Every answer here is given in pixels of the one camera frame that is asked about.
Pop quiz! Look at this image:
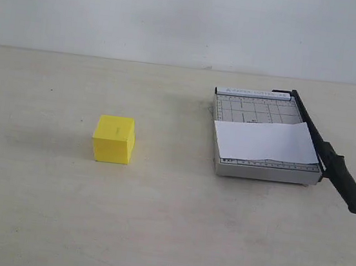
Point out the yellow foam cube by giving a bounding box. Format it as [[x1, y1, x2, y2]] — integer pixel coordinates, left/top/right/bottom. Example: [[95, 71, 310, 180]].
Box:
[[92, 115, 135, 165]]

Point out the white paper sheet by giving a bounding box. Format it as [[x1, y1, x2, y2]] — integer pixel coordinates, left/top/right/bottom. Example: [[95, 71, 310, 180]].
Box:
[[214, 121, 318, 164]]

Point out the black cutter blade arm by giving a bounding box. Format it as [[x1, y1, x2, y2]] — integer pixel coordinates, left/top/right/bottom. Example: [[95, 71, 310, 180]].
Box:
[[272, 90, 356, 214]]

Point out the grey paper cutter base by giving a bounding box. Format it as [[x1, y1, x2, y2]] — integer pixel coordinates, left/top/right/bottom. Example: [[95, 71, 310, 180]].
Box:
[[213, 87, 323, 185]]

